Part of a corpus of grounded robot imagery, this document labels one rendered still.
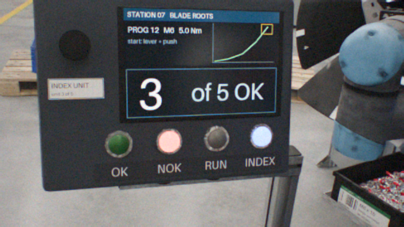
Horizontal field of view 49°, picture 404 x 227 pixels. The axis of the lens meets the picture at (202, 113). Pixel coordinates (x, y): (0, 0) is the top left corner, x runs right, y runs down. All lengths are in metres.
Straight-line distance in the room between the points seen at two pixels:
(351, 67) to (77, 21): 0.35
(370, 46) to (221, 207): 1.81
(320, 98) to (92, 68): 0.74
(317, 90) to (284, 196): 0.52
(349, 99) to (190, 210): 1.71
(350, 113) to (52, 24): 0.41
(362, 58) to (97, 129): 0.34
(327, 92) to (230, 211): 1.32
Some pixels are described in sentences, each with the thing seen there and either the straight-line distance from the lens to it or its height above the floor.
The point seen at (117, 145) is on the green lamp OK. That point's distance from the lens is 0.44.
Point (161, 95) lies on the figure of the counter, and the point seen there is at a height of 1.16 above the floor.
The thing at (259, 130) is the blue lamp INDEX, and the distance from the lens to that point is 0.47.
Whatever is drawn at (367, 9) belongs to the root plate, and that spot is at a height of 1.15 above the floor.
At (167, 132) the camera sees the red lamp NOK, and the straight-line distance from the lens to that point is 0.45.
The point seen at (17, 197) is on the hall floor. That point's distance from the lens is 2.44.
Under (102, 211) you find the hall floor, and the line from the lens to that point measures 2.27.
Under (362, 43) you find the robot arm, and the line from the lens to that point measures 0.60.
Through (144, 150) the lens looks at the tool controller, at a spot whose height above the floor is 1.11.
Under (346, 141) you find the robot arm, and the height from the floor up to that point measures 1.05.
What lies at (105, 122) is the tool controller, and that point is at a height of 1.14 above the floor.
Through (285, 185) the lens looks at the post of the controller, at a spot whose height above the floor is 1.01.
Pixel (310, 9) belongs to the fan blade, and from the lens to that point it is 1.38.
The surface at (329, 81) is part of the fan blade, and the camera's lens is 1.11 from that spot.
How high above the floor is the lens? 1.32
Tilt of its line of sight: 23 degrees down
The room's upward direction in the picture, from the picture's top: 5 degrees clockwise
